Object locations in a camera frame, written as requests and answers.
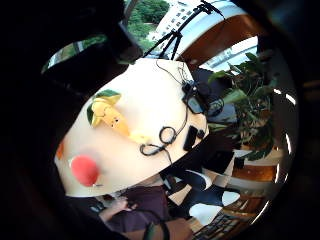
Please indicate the yellow corn plush toy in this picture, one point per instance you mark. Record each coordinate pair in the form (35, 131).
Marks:
(110, 115)

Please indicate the black tripod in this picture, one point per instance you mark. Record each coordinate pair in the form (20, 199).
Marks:
(174, 36)

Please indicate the orange plush toy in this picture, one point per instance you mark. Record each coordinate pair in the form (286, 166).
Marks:
(60, 151)

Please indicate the red round plush toy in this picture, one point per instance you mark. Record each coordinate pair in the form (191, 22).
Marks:
(84, 170)

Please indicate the black device with screen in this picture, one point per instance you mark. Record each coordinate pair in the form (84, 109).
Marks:
(195, 100)

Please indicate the flat black box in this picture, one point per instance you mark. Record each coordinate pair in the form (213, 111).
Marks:
(190, 138)

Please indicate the small round black item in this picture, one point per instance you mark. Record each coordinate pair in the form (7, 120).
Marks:
(200, 133)

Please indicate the the person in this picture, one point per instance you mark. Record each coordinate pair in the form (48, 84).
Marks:
(146, 203)

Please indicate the black chair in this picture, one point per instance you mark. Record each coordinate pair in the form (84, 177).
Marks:
(200, 186)

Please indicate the green potted plant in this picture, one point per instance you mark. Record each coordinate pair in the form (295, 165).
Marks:
(253, 100)

